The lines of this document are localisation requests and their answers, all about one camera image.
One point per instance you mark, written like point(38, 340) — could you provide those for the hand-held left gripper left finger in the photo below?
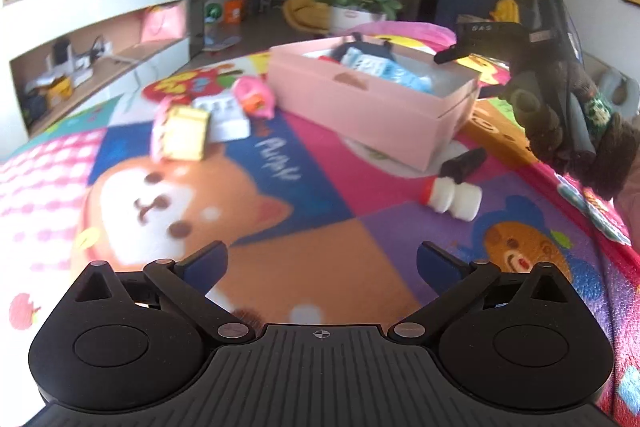
point(207, 264)

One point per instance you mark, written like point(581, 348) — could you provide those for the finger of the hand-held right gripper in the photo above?
point(495, 92)
point(490, 39)

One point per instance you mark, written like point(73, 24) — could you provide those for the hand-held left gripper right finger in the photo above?
point(435, 264)

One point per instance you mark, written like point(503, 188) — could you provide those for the white bottle with red cap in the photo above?
point(460, 199)

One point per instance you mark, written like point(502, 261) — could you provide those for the small dark bottle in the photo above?
point(462, 164)

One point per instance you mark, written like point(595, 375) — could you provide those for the blue and white tissue packet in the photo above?
point(380, 69)

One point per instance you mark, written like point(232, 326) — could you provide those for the black plush toy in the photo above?
point(372, 52)

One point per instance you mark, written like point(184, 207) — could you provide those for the pink cardboard box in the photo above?
point(380, 122)

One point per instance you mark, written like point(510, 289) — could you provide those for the yellow sponge cake toy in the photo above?
point(185, 134)

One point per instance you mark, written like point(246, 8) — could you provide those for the brown plush toy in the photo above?
point(615, 157)

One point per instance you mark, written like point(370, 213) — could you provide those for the white box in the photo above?
point(227, 122)

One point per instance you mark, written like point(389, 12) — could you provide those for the pink toy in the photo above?
point(255, 94)

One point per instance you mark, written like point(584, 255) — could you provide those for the yellow cartoon toy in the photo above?
point(507, 11)

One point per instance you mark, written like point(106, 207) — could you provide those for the dark sideboard cabinet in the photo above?
point(470, 2)

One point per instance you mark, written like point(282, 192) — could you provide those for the grey neck pillow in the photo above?
point(607, 82)

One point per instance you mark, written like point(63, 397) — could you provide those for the colourful printed play mat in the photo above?
point(325, 187)

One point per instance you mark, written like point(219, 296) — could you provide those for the skateboard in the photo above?
point(222, 43)

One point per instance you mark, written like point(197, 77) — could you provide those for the yellow item on shelf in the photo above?
point(56, 88)

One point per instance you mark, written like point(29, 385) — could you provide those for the pink gift bag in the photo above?
point(162, 23)

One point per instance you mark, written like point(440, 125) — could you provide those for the watermelon ball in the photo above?
point(214, 10)

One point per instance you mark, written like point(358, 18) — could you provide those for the orange box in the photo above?
point(235, 10)

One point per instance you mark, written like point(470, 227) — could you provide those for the black router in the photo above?
point(61, 51)

